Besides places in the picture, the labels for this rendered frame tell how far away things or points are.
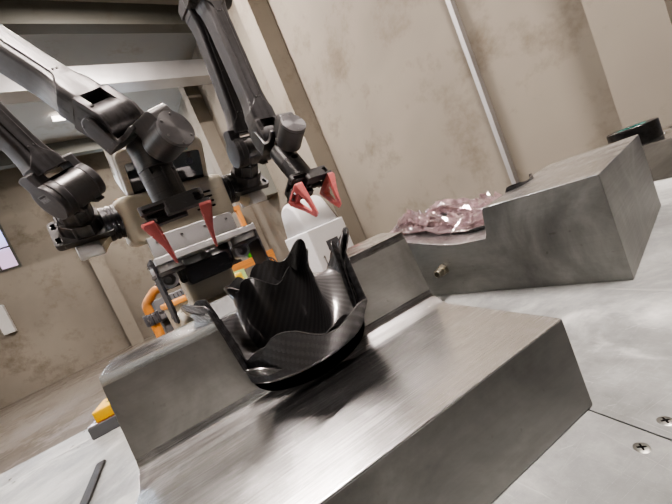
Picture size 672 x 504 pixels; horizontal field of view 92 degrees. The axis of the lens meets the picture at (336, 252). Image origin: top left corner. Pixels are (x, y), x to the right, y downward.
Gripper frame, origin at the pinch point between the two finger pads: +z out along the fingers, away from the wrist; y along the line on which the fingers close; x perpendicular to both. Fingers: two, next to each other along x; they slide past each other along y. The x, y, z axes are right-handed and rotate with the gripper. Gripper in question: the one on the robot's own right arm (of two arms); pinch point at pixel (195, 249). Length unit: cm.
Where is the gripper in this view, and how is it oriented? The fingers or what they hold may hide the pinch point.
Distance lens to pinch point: 61.6
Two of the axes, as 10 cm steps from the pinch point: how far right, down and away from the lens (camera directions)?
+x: -3.4, 0.7, 9.4
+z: 4.1, 9.1, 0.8
